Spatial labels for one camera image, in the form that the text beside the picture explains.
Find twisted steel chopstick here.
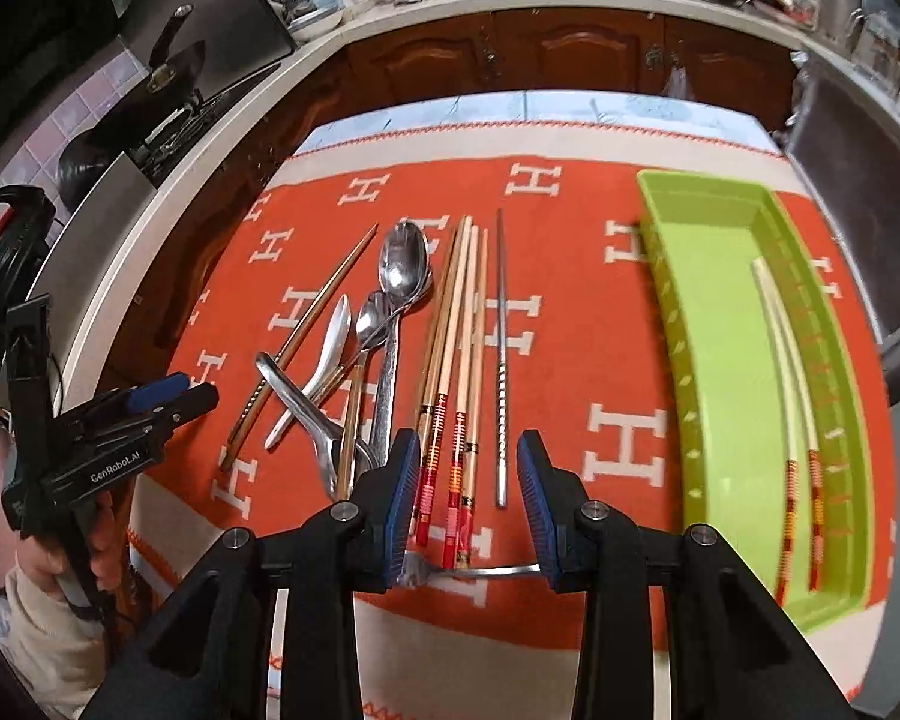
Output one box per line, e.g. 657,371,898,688
494,208,509,511

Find light bamboo chopstick red band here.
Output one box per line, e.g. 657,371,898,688
775,284,824,592

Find large steel spoon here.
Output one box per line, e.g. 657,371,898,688
368,220,430,465

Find cream sleeve left forearm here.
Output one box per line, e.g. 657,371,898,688
4,566,107,718

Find person left hand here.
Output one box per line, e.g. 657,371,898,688
16,493,125,601

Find steel fork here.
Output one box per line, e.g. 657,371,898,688
397,553,541,589

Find small steel spoon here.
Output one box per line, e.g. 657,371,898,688
334,289,388,500

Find orange H-pattern blanket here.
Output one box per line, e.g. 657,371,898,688
130,122,896,692

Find dark brown slim chopstick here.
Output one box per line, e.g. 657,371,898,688
219,223,379,473

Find green plastic utensil tray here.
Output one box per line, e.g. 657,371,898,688
637,169,875,632

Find black frying pan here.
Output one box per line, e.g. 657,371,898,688
58,4,206,211

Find gas stove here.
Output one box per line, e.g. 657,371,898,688
130,62,279,187

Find light chopstick red bands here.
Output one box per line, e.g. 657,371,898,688
414,215,473,548

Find white chopstick in tray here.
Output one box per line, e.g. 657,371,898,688
751,257,800,608

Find steel oven front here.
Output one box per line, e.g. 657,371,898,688
782,50,900,347

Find steel curved-handle utensil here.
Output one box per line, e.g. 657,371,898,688
255,351,379,500

